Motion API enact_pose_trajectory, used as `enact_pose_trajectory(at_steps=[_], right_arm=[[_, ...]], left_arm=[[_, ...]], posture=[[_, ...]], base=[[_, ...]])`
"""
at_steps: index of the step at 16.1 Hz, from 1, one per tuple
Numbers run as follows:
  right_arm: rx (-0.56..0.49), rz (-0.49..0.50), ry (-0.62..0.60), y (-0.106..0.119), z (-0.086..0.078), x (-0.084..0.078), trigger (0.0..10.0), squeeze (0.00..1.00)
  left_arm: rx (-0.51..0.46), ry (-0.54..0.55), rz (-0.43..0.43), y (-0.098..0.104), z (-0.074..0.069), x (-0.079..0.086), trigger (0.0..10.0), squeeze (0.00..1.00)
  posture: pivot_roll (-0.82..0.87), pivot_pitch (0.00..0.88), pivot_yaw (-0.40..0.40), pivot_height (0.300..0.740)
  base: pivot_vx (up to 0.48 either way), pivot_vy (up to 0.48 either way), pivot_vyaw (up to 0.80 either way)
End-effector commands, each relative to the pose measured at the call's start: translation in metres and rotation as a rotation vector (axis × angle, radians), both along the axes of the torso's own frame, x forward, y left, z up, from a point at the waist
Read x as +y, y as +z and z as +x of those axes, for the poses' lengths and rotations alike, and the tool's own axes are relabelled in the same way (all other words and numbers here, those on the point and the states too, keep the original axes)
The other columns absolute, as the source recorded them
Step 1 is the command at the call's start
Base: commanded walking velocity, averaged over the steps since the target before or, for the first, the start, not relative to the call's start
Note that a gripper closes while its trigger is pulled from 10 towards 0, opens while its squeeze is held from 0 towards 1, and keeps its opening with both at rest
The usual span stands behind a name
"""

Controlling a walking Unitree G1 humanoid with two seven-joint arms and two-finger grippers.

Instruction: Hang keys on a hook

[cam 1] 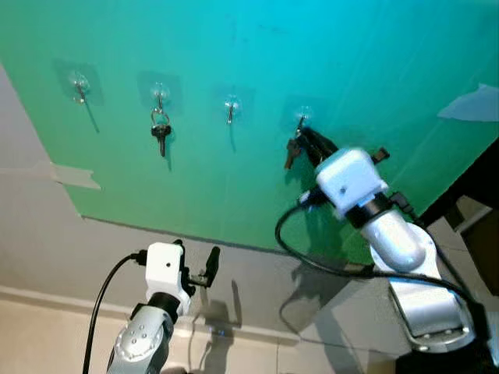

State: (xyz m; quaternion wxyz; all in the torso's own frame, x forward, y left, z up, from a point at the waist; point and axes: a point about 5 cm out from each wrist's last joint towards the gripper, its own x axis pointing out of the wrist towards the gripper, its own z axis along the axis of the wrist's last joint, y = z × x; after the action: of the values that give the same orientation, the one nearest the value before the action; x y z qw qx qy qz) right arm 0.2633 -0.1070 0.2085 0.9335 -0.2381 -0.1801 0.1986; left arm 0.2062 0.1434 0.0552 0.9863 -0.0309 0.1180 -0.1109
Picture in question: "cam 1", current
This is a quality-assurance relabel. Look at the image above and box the black furniture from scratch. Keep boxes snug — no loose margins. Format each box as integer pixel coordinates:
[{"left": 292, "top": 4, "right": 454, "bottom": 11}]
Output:
[{"left": 421, "top": 139, "right": 499, "bottom": 235}]

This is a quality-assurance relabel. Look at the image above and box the grey tape strip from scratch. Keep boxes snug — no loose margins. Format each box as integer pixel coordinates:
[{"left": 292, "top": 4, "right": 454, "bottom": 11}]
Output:
[{"left": 34, "top": 159, "right": 103, "bottom": 192}]

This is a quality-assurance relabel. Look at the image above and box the brown wooden cabinet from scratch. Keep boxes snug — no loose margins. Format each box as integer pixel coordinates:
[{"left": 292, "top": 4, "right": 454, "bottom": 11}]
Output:
[{"left": 443, "top": 195, "right": 499, "bottom": 298}]

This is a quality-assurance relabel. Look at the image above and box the clear adhesive wall hook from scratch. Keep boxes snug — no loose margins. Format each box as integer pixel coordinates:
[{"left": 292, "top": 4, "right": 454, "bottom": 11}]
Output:
[
  {"left": 53, "top": 59, "right": 105, "bottom": 107},
  {"left": 138, "top": 71, "right": 185, "bottom": 116},
  {"left": 211, "top": 83, "right": 255, "bottom": 126},
  {"left": 281, "top": 96, "right": 325, "bottom": 133}
]

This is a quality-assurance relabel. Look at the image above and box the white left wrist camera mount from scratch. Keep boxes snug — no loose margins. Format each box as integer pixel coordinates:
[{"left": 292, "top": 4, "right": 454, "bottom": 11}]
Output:
[{"left": 144, "top": 242, "right": 189, "bottom": 297}]

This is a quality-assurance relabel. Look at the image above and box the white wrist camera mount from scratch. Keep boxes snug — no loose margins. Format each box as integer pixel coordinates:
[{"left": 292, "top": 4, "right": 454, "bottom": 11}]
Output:
[
  {"left": 315, "top": 147, "right": 389, "bottom": 220},
  {"left": 144, "top": 242, "right": 189, "bottom": 297}
]

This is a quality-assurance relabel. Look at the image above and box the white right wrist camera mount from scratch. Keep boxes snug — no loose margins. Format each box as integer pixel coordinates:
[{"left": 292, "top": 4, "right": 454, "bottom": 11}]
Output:
[{"left": 315, "top": 147, "right": 389, "bottom": 220}]

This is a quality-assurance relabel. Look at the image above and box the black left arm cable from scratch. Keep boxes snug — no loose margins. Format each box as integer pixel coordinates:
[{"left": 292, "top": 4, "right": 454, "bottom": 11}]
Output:
[{"left": 81, "top": 251, "right": 149, "bottom": 374}]

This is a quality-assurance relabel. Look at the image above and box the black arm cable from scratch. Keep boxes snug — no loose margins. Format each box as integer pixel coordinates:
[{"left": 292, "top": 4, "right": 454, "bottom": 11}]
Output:
[
  {"left": 81, "top": 251, "right": 149, "bottom": 374},
  {"left": 274, "top": 190, "right": 486, "bottom": 314}
]

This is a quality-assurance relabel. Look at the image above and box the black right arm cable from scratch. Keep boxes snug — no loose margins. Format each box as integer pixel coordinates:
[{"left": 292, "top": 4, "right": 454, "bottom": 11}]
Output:
[{"left": 274, "top": 190, "right": 486, "bottom": 314}]

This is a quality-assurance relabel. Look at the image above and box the black key on ring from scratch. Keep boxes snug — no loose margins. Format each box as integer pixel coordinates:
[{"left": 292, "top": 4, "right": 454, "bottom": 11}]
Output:
[{"left": 150, "top": 108, "right": 173, "bottom": 159}]

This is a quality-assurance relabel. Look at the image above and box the green wall board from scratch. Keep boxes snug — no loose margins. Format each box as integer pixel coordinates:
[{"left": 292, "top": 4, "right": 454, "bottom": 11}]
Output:
[{"left": 0, "top": 0, "right": 499, "bottom": 267}]

